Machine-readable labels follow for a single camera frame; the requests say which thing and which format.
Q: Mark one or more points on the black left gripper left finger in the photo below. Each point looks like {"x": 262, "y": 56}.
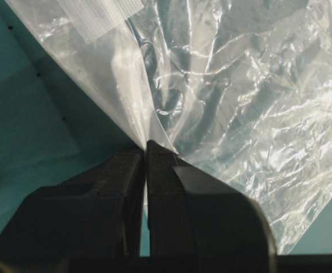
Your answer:
{"x": 96, "y": 213}

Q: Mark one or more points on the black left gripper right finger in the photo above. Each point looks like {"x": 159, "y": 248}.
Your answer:
{"x": 191, "y": 212}

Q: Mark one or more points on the clear plastic zip bag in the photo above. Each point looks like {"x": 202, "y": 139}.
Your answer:
{"x": 240, "y": 89}

